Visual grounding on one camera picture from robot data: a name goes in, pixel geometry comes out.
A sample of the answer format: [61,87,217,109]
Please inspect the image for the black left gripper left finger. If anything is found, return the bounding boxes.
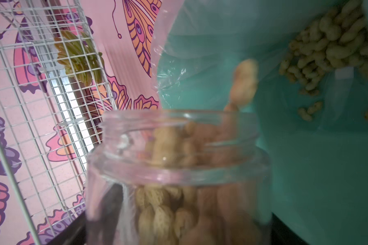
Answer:
[47,212,86,245]

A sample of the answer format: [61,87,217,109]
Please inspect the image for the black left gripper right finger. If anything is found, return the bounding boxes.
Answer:
[270,213,308,245]

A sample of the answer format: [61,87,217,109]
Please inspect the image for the clear plastic bin liner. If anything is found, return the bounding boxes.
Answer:
[152,1,368,131]

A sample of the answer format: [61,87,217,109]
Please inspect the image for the white wire basket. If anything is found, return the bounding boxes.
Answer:
[0,1,117,245]

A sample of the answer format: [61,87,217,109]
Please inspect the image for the brown lid peanut jar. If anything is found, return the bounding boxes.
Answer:
[86,110,272,245]

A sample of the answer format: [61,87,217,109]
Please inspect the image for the green object in basket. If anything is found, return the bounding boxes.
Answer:
[54,30,104,87]

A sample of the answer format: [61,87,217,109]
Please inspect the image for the peanuts in bin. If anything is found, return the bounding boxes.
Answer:
[279,1,368,97]

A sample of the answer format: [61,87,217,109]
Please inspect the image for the mint green trash bin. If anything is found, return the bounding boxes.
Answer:
[156,0,368,245]

